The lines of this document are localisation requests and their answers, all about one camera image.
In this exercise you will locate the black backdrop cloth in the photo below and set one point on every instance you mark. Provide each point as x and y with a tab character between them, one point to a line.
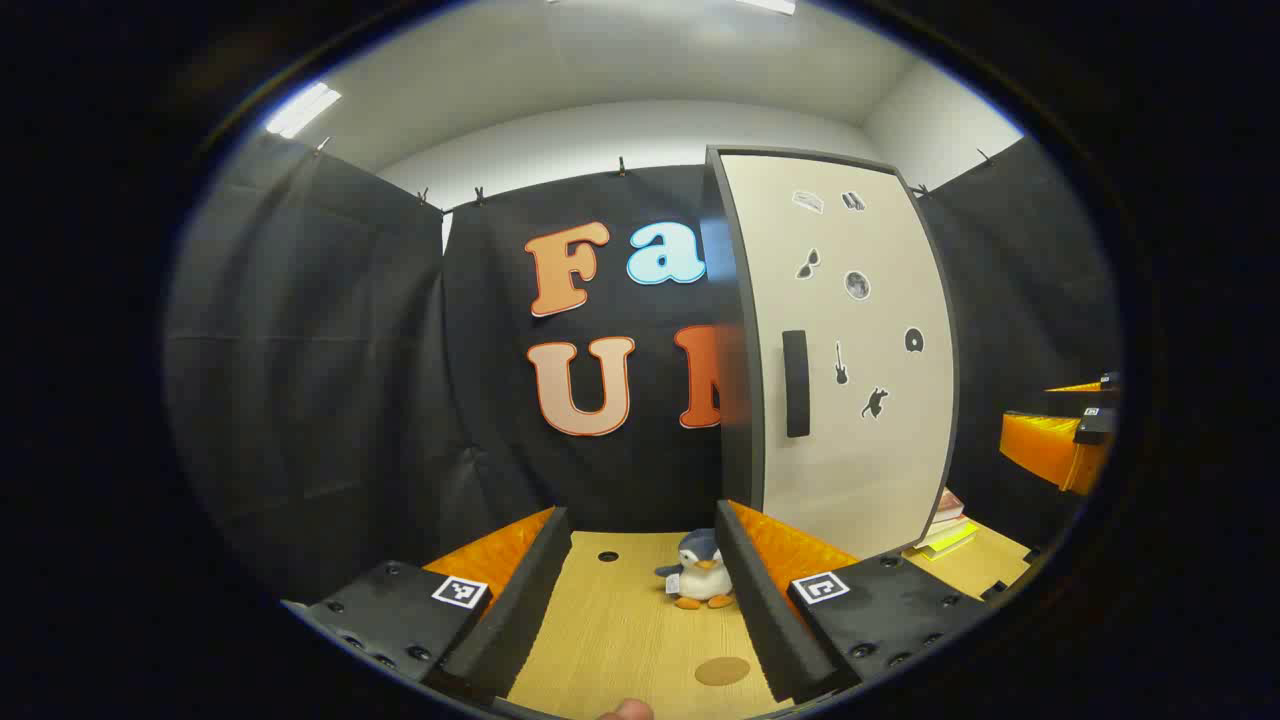
330	350

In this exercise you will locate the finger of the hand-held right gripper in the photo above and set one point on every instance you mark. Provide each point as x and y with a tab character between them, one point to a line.
1040	445
1075	386

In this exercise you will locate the blue penguin plush toy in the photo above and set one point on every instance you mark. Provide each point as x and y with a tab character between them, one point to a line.
700	575

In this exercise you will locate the ceiling light panel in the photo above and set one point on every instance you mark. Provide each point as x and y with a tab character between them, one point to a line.
303	110
765	5

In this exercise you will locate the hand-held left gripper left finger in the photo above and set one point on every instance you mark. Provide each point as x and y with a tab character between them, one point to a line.
520	610

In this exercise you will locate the brown cover book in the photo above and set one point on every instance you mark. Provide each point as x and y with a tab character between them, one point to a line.
948	505

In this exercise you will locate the dark grey cabinet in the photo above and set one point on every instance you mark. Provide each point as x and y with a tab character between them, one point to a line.
738	450

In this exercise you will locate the round brown coaster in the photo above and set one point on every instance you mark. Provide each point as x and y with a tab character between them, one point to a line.
722	671

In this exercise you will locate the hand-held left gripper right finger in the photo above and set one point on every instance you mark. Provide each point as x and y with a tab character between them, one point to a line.
760	610

